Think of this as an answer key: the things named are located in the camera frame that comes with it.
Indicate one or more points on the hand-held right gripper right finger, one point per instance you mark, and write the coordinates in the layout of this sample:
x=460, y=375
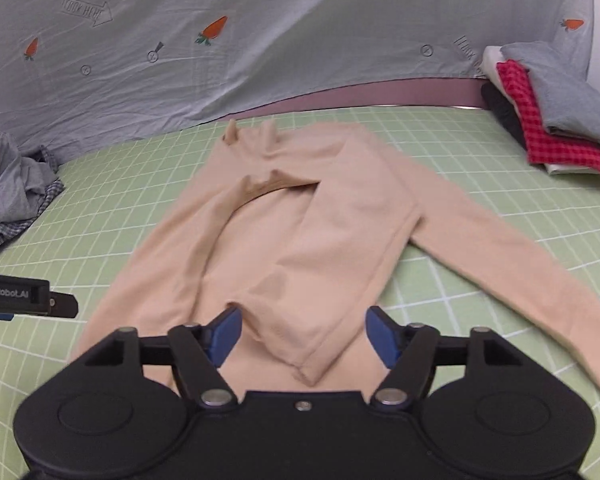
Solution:
x=382, y=336

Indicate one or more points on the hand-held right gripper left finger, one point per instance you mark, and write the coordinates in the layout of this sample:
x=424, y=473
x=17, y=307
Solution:
x=225, y=334

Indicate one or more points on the beige long-sleeve sweater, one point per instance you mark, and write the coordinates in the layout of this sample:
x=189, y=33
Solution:
x=305, y=220

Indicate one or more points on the crumpled grey and checked clothes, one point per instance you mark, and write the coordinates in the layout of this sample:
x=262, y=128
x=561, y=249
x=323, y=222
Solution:
x=0, y=237

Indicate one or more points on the stack of folded clothes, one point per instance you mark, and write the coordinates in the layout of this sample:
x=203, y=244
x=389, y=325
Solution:
x=490, y=62

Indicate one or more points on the green grid cutting mat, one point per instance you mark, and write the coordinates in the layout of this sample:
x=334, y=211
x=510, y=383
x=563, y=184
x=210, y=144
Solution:
x=480, y=200

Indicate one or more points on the pink bed edge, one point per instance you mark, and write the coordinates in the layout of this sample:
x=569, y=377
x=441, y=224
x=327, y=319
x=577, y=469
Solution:
x=380, y=92

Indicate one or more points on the folded grey shirt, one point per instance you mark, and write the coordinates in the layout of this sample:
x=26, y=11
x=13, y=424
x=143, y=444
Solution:
x=565, y=95

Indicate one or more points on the grey carrot-print sheet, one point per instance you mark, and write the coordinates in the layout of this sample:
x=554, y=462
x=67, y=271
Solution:
x=280, y=35

